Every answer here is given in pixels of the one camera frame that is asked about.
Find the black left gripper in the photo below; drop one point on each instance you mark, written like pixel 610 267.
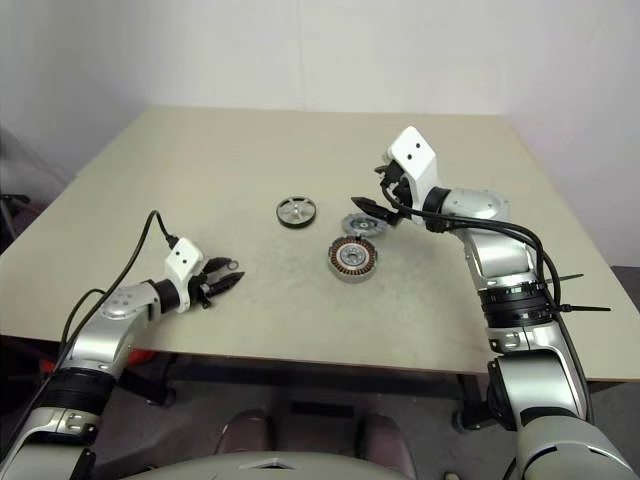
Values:
pixel 201 289

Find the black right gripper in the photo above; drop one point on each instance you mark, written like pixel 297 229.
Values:
pixel 395 187

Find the silver round motor lid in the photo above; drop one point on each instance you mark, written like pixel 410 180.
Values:
pixel 362 224

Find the silver motor housing copper windings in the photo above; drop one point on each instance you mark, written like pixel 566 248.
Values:
pixel 367 260

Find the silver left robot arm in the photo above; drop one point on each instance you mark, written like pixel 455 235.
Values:
pixel 100 345

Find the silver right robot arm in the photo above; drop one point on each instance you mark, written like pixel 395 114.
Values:
pixel 500 260

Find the black table underframe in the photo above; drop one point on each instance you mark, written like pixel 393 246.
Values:
pixel 300 370

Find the dark maroon rounded shape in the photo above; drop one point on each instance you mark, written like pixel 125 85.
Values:
pixel 387 442
pixel 247 435

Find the silver robot torso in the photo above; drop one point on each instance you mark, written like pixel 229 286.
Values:
pixel 200 467

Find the black zip tie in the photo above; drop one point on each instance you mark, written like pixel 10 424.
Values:
pixel 585 308
pixel 567 276

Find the black caster wheel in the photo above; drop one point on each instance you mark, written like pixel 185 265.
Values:
pixel 459 417

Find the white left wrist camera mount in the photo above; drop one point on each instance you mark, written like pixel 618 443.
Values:
pixel 182 255

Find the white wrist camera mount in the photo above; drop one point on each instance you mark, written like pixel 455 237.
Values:
pixel 412 150
pixel 182 255

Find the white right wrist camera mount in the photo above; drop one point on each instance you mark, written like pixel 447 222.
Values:
pixel 412 150

